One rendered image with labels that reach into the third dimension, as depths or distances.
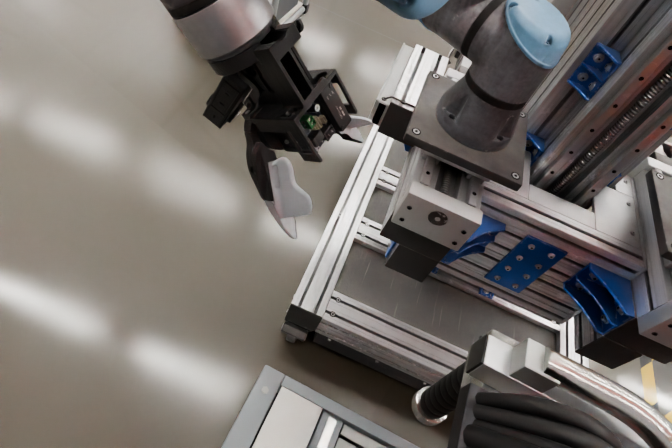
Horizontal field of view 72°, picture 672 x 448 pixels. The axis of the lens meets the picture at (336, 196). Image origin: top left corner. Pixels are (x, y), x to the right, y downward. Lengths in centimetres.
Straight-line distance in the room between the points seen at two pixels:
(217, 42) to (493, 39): 51
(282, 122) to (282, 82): 4
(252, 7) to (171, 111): 157
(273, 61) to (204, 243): 121
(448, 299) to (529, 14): 88
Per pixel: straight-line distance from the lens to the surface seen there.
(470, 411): 41
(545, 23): 80
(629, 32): 99
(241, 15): 39
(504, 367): 44
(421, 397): 64
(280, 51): 39
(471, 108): 84
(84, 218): 164
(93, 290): 150
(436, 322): 137
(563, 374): 44
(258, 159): 46
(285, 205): 47
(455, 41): 84
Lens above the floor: 133
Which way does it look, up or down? 49 degrees down
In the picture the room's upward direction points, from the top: 23 degrees clockwise
